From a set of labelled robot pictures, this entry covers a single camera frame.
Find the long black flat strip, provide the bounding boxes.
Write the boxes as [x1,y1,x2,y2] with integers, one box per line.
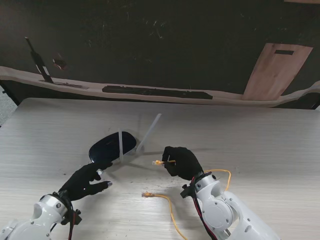
[101,85,214,101]

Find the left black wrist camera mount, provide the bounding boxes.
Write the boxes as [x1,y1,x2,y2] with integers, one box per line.
[60,208,83,226]

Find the black bottle with white label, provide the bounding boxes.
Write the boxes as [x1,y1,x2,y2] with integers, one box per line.
[24,36,55,84]

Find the left black gloved robot hand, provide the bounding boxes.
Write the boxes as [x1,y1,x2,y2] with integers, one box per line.
[58,161,114,202]

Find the dark router with white antennas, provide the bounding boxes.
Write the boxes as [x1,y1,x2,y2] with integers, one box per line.
[88,113,163,167]

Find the yellow Ethernet cable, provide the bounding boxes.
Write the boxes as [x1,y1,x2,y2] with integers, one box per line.
[141,159,232,240]

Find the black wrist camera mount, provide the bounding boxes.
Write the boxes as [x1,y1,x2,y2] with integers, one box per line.
[60,208,83,226]
[180,184,195,200]

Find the left arm red black cable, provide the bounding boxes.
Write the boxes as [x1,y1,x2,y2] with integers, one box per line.
[65,197,78,240]

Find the right black gloved robot hand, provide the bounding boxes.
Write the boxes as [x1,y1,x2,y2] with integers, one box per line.
[161,145,205,182]

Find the arm red black cable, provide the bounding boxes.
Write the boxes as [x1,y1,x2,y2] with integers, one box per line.
[65,197,78,240]
[190,176,219,240]

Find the small red black object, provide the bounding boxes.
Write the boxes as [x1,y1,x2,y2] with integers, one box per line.
[51,52,68,71]

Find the right arm red black cable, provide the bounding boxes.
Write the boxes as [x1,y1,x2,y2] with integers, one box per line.
[190,176,219,240]

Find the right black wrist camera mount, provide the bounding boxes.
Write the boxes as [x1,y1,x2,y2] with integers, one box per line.
[180,184,195,200]

